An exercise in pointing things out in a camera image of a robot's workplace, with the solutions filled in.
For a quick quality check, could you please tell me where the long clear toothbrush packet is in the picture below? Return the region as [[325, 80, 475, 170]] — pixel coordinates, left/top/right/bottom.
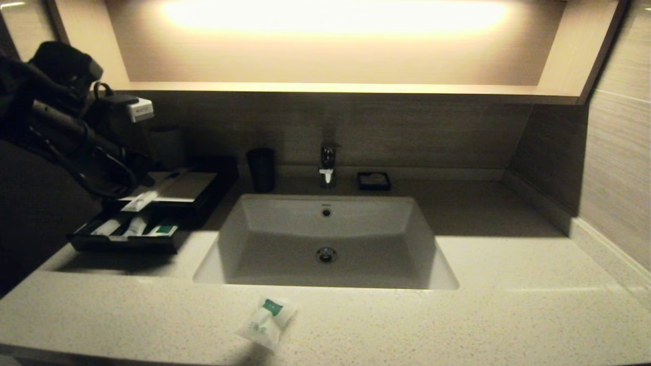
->
[[121, 169, 194, 213]]

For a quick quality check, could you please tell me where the black cup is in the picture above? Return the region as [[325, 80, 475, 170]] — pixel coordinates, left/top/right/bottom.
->
[[246, 148, 277, 194]]

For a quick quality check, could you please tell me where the black soap dish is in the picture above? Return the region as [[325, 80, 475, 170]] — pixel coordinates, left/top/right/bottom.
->
[[357, 172, 392, 193]]

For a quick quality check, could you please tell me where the white sachet green label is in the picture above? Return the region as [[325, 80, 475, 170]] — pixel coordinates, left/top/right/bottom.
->
[[234, 297, 298, 350]]

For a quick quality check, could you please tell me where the white tube packet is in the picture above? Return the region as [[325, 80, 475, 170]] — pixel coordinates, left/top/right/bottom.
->
[[91, 219, 123, 237], [124, 216, 150, 238]]

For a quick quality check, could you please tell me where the black amenity drawer box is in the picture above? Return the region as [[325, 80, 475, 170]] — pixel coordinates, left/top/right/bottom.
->
[[101, 157, 241, 232]]

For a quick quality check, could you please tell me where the chrome faucet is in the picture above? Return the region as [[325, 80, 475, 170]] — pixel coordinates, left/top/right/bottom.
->
[[318, 143, 341, 190]]

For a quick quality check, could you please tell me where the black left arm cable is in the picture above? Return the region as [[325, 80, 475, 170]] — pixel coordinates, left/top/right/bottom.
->
[[31, 81, 140, 200]]

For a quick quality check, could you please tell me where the grey cup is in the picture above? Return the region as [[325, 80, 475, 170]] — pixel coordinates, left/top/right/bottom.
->
[[151, 126, 188, 171]]

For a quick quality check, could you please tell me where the warm light strip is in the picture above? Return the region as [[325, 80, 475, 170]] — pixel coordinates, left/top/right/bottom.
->
[[163, 0, 509, 39]]

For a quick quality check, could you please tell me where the white sink basin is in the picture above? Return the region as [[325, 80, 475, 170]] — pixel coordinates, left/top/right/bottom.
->
[[192, 194, 459, 290]]

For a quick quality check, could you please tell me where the wooden wall shelf niche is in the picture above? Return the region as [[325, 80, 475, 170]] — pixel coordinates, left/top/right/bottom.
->
[[46, 0, 629, 106]]

